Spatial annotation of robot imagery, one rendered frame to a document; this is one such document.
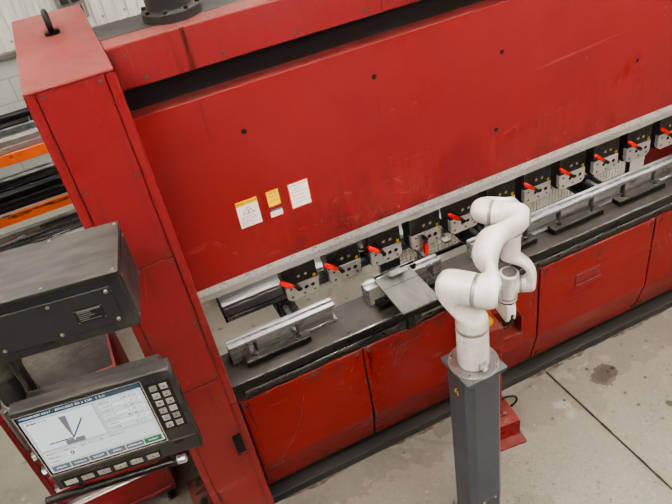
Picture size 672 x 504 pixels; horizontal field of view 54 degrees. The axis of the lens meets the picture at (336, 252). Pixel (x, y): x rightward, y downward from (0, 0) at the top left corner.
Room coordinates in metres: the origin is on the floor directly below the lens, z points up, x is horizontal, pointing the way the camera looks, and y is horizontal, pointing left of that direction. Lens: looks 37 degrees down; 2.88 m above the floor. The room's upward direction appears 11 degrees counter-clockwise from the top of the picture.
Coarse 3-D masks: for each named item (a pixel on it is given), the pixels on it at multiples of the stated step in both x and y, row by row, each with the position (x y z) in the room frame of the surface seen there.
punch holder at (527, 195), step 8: (544, 168) 2.53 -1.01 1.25; (520, 176) 2.52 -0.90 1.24; (528, 176) 2.50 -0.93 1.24; (536, 176) 2.51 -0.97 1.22; (544, 176) 2.53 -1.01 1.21; (520, 184) 2.52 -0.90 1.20; (536, 184) 2.51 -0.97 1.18; (544, 184) 2.52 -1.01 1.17; (520, 192) 2.52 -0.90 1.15; (528, 192) 2.50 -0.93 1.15; (536, 192) 2.51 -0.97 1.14; (544, 192) 2.52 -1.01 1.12; (520, 200) 2.52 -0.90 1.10; (528, 200) 2.50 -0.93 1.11
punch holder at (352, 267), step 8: (344, 248) 2.21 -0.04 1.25; (352, 248) 2.22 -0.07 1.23; (320, 256) 2.25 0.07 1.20; (328, 256) 2.19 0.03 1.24; (336, 256) 2.20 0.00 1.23; (344, 256) 2.21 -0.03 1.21; (352, 256) 2.22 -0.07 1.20; (336, 264) 2.19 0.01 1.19; (344, 264) 2.21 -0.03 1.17; (352, 264) 2.21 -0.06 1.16; (360, 264) 2.22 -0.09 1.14; (328, 272) 2.18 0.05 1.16; (336, 272) 2.19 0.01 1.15; (344, 272) 2.20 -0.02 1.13; (352, 272) 2.21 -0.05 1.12; (336, 280) 2.19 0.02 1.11
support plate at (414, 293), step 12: (384, 276) 2.28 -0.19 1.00; (396, 276) 2.27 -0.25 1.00; (408, 276) 2.25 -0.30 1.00; (384, 288) 2.20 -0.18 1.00; (396, 288) 2.19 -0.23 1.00; (408, 288) 2.17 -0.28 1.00; (420, 288) 2.16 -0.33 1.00; (396, 300) 2.11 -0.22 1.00; (408, 300) 2.10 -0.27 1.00; (420, 300) 2.08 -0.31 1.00; (432, 300) 2.07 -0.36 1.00; (408, 312) 2.03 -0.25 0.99
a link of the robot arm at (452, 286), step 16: (448, 272) 1.73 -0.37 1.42; (464, 272) 1.71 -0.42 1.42; (448, 288) 1.68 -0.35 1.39; (464, 288) 1.65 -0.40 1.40; (448, 304) 1.67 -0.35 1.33; (464, 304) 1.64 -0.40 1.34; (464, 320) 1.65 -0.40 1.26; (480, 320) 1.64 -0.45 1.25; (464, 336) 1.64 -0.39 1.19; (480, 336) 1.63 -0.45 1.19
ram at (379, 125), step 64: (512, 0) 2.47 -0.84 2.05; (576, 0) 2.57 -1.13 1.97; (640, 0) 2.67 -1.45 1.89; (320, 64) 2.22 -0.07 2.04; (384, 64) 2.30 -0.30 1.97; (448, 64) 2.38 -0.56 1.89; (512, 64) 2.47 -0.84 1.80; (576, 64) 2.57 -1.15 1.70; (640, 64) 2.69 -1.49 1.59; (192, 128) 2.07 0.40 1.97; (256, 128) 2.14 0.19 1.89; (320, 128) 2.21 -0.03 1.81; (384, 128) 2.29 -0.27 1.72; (448, 128) 2.38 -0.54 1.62; (512, 128) 2.47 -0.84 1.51; (576, 128) 2.58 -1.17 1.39; (192, 192) 2.05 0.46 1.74; (256, 192) 2.12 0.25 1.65; (320, 192) 2.19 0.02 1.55; (384, 192) 2.28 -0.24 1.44; (448, 192) 2.37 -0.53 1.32; (192, 256) 2.02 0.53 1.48; (256, 256) 2.10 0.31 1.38
